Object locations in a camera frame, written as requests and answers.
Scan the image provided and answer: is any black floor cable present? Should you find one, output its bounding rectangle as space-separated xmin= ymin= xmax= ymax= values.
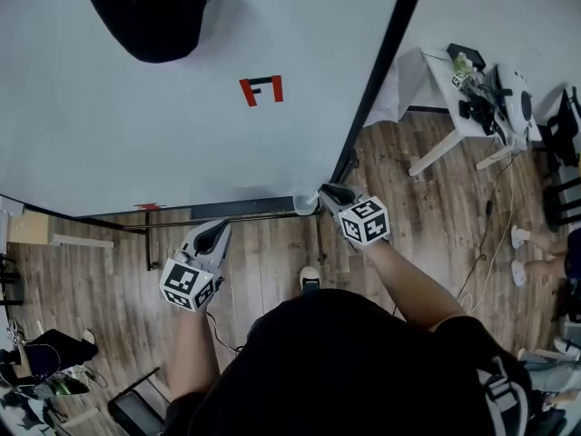
xmin=455 ymin=150 xmax=518 ymax=300

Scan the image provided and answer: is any black rectangular device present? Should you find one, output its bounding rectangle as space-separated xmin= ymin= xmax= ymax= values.
xmin=446 ymin=42 xmax=487 ymax=70

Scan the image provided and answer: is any white table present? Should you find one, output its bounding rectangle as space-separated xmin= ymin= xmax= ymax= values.
xmin=398 ymin=46 xmax=545 ymax=177

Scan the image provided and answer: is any person's left forearm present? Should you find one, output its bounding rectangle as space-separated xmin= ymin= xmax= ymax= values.
xmin=166 ymin=304 xmax=220 ymax=402

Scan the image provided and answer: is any person's grey harness strap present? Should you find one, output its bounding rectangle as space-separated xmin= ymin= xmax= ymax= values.
xmin=475 ymin=355 xmax=531 ymax=436

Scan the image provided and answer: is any grey block with black pad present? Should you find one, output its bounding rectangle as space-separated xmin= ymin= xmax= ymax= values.
xmin=84 ymin=0 xmax=204 ymax=64

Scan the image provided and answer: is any person's white shoe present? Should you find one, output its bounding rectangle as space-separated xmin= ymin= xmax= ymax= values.
xmin=299 ymin=265 xmax=322 ymax=292
xmin=509 ymin=224 xmax=533 ymax=250
xmin=509 ymin=258 xmax=531 ymax=289

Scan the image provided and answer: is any person's black shirt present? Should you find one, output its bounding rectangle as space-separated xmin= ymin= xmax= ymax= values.
xmin=162 ymin=288 xmax=533 ymax=436

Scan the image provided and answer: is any black bag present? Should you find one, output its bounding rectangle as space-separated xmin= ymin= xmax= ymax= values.
xmin=0 ymin=328 xmax=100 ymax=389

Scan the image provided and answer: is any white floor cable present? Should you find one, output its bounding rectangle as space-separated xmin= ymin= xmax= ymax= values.
xmin=457 ymin=150 xmax=519 ymax=313

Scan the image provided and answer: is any red and black label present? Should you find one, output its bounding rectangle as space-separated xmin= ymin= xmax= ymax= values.
xmin=238 ymin=74 xmax=285 ymax=108

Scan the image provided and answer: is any black chair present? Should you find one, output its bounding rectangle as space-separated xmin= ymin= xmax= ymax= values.
xmin=541 ymin=85 xmax=581 ymax=234

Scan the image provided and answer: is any black device on table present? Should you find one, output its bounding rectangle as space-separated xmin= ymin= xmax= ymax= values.
xmin=458 ymin=96 xmax=501 ymax=136

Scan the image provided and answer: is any person's right forearm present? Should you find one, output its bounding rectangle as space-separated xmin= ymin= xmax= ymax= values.
xmin=361 ymin=238 xmax=468 ymax=334

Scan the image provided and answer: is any light wooden side table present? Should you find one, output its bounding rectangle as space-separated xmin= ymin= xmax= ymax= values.
xmin=7 ymin=208 xmax=52 ymax=245

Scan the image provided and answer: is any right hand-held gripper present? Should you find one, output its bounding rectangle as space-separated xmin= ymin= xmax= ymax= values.
xmin=317 ymin=183 xmax=392 ymax=248

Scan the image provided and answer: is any clear plastic cup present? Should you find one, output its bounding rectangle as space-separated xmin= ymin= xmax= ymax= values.
xmin=291 ymin=193 xmax=322 ymax=218

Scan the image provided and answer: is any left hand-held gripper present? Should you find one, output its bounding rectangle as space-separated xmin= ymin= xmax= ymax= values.
xmin=158 ymin=218 xmax=233 ymax=313

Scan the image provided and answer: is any black framed whiteboard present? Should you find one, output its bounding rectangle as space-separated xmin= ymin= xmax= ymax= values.
xmin=0 ymin=0 xmax=431 ymax=221

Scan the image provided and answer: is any white round device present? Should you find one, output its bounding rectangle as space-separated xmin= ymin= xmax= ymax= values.
xmin=493 ymin=64 xmax=537 ymax=148

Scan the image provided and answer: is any black tablet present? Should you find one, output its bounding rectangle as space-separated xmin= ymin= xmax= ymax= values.
xmin=107 ymin=390 xmax=166 ymax=436

